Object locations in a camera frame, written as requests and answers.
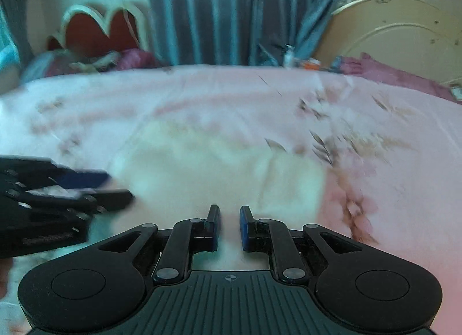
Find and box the blue curtain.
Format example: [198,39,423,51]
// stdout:
[144,0,356,67]

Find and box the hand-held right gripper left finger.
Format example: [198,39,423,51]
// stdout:
[98,204,221,284]

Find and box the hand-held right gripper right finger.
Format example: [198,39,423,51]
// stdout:
[239,205,364,284]

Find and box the cream round headboard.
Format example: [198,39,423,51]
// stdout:
[311,0,462,85]

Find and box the purple cloth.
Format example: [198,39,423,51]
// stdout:
[341,52,462,105]

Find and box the pile of dark clothes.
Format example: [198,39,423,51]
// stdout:
[20,48,165,81]

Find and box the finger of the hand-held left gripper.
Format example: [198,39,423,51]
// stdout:
[51,168,112,191]
[70,189,135,215]

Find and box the white plastic bottle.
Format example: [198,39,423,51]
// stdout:
[283,44,296,68]

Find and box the pink floral blanket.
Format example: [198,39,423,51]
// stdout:
[0,64,462,334]

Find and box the red headboard with white trim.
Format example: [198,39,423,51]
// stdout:
[46,3,151,59]

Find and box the white knitted sweater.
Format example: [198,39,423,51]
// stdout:
[85,119,327,274]

